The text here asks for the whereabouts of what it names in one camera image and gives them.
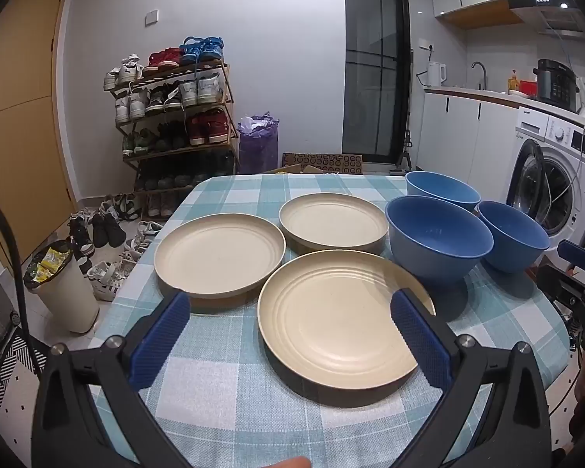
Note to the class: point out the white wall switch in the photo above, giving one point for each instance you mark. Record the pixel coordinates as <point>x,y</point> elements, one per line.
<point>151,17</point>

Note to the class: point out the white electric kettle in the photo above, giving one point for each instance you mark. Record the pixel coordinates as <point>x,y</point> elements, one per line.
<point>437,74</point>

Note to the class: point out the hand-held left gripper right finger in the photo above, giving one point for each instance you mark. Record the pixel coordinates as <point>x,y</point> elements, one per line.
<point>419,346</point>

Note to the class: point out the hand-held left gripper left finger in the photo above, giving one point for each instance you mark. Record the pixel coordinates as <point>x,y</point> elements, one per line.
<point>161,341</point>

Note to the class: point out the light blue bowl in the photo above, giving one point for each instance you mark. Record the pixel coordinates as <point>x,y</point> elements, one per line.
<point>438,190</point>

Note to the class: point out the metal kitchen faucet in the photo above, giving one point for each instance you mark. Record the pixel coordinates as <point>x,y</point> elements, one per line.
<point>482,75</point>

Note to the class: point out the white wall socket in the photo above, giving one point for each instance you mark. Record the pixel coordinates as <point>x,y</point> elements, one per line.
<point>425,45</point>

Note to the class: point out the scattered sneakers group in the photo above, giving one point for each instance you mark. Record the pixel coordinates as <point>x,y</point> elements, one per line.
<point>102,234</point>

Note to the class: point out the yellow bottle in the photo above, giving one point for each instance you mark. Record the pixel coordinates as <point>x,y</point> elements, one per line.
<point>514,83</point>

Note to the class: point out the wooden shoe rack with shoes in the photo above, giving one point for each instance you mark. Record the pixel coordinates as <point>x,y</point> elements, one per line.
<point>200,126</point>

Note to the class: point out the white kitchen counter cabinet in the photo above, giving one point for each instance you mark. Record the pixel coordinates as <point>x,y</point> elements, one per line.
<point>448,131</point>

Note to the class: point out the person's left hand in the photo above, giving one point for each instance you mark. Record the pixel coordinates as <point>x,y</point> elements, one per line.
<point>287,463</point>

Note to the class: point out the cream round plate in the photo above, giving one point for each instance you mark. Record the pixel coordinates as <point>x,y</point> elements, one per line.
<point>331,222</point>
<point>214,258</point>
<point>331,321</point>

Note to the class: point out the black and white rug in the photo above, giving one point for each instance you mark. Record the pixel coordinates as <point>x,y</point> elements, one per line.
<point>17,370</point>

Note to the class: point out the white washing machine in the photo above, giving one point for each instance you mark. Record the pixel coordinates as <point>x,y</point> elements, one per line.
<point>565,136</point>

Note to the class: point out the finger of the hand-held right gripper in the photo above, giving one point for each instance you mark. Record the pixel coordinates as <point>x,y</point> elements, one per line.
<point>555,282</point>
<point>573,253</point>

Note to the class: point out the cream trash bin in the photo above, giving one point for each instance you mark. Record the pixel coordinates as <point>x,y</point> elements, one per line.
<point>63,297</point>

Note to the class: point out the range hood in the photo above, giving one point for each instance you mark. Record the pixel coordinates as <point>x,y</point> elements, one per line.
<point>555,17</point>

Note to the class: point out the black pressure cooker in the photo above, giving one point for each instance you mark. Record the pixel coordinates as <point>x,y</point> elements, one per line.
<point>555,87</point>

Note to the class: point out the yellow wooden door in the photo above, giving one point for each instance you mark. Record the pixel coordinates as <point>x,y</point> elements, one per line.
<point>24,107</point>

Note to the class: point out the black framed glass door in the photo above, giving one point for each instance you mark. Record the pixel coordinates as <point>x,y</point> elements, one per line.
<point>375,83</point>

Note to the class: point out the brown patterned doormat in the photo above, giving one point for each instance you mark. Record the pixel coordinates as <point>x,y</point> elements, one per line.
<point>321,162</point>

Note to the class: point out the red box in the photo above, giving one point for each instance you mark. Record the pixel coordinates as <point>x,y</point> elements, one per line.
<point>528,88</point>

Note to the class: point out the teal checked tablecloth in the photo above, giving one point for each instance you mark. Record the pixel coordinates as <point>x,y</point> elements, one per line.
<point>234,399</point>

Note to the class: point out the purple plastic bag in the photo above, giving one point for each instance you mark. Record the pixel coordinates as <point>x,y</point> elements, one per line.
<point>258,151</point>

